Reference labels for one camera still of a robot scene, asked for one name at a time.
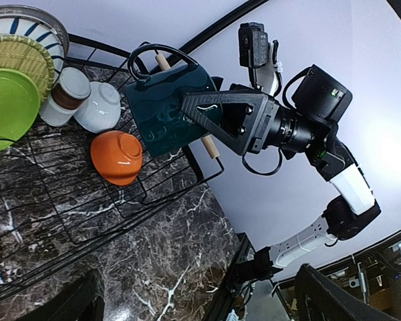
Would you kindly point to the blue striped white plate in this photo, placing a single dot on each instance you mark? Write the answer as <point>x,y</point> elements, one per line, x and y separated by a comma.
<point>38,25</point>

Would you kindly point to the black wire dish rack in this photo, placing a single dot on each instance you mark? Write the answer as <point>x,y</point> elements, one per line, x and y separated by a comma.
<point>55,208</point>

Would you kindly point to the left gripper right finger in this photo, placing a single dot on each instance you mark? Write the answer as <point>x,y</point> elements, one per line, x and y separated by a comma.
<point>314,290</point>

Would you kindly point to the white brown-band cup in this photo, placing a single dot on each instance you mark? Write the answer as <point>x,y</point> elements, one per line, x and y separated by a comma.
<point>69,93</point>

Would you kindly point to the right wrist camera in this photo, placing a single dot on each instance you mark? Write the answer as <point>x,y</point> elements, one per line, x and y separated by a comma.
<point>255,50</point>

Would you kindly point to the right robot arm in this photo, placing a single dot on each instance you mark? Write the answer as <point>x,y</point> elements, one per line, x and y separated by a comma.
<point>307,123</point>

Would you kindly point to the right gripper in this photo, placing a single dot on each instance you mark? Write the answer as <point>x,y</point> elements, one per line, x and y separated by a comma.
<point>241,121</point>

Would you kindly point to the dark green mug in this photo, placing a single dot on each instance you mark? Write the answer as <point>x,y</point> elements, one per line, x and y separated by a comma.
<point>155,100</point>

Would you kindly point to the orange bowl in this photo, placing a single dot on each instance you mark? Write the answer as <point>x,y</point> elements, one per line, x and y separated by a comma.
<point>117,157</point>

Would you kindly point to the yellow woven plate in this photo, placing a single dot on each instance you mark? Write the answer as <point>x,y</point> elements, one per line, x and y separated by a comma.
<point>29,57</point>

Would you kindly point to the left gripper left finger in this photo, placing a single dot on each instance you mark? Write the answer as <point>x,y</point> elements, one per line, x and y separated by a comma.
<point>81,297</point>

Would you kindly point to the white ceramic bowl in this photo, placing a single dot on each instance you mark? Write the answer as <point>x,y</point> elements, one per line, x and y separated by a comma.
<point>101,110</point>

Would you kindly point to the green plastic plate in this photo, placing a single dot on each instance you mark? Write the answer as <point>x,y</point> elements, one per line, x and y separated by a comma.
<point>19,104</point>

